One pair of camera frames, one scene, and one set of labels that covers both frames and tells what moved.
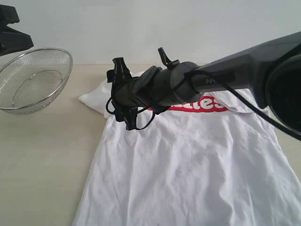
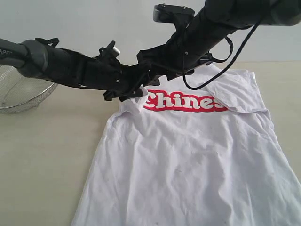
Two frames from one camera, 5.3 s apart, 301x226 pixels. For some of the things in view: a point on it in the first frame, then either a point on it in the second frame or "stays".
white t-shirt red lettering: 202,163 stays
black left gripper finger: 12,40 → 115,79
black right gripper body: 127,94 → 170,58
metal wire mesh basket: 30,80 stays
